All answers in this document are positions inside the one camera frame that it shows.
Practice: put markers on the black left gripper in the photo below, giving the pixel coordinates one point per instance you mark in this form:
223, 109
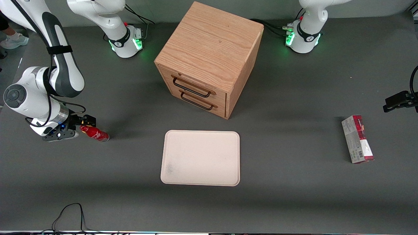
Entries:
401, 99

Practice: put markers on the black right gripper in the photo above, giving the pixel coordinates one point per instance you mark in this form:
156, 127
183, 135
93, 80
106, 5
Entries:
77, 120

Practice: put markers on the red coke bottle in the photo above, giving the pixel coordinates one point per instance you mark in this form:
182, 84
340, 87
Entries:
96, 133

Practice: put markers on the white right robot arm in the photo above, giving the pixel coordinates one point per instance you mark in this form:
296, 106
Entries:
62, 65

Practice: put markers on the cream plastic tray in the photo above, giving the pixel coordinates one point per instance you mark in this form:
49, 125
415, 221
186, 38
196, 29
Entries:
200, 158

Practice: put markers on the grey and red carton box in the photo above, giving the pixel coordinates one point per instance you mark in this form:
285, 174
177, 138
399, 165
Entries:
357, 140

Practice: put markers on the white sneaker shoe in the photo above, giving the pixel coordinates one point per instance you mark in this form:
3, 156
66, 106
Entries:
14, 41

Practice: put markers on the black trouser leg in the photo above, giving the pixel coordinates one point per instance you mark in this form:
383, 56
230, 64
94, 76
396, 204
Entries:
3, 21

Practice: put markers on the wooden drawer front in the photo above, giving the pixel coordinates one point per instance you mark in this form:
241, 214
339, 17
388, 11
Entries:
222, 98
220, 111

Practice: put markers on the oak wooden drawer cabinet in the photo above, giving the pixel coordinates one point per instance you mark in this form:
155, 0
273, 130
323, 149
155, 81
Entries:
212, 42

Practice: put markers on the aluminium frame rail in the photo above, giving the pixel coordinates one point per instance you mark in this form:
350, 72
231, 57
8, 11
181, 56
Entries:
414, 11

